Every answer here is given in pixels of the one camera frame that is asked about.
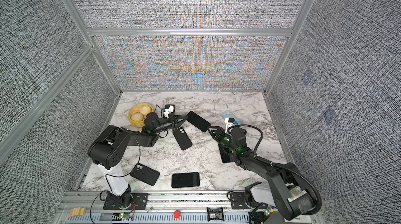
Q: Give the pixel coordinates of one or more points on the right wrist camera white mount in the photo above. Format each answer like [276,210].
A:
[229,121]

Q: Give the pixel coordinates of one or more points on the steamed bun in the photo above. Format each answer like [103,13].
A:
[145,110]
[137,116]

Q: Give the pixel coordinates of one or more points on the red emergency button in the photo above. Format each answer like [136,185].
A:
[177,214]

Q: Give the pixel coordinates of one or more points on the aluminium front rail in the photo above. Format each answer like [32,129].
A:
[160,208]

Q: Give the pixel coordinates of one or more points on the right steamed bun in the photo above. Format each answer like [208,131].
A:
[145,110]

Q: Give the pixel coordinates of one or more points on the black phone front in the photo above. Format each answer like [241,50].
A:
[182,180]

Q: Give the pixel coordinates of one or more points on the wooden clips stack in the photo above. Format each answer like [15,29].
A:
[78,211]

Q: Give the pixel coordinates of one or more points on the small black electronics box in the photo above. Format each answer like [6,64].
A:
[215,214]

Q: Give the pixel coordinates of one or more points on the yellow bamboo steamer basket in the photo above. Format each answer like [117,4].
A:
[136,109]

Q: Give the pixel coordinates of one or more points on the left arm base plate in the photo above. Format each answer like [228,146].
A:
[126,202]

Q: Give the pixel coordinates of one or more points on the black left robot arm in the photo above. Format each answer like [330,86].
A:
[109,147]

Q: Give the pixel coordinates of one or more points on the light blue phone case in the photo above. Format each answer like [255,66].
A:
[228,114]

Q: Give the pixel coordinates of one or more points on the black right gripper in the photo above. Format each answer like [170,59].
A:
[220,130]

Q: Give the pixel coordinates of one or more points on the black phone case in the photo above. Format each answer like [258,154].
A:
[145,174]
[182,138]

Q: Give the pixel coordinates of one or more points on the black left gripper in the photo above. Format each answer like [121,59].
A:
[173,121]

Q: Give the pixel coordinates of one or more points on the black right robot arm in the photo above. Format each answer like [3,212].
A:
[293,194]

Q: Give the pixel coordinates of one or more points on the black phone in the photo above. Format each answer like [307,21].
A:
[182,180]
[225,155]
[197,121]

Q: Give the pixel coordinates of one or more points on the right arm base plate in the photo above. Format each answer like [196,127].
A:
[245,200]

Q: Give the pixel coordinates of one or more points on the left steamed bun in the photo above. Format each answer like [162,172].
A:
[137,116]

